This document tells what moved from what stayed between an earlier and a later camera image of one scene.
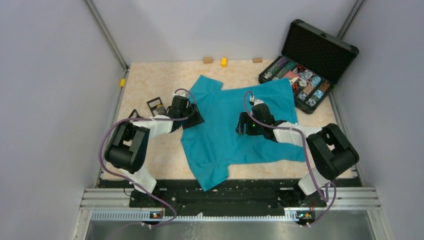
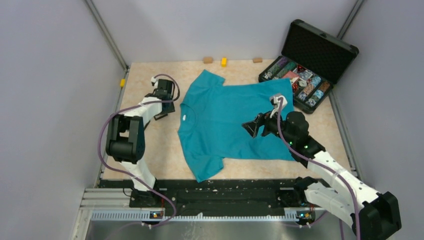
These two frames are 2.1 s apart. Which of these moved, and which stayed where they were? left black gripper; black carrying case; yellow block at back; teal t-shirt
Moved: left black gripper
Stayed: teal t-shirt; yellow block at back; black carrying case
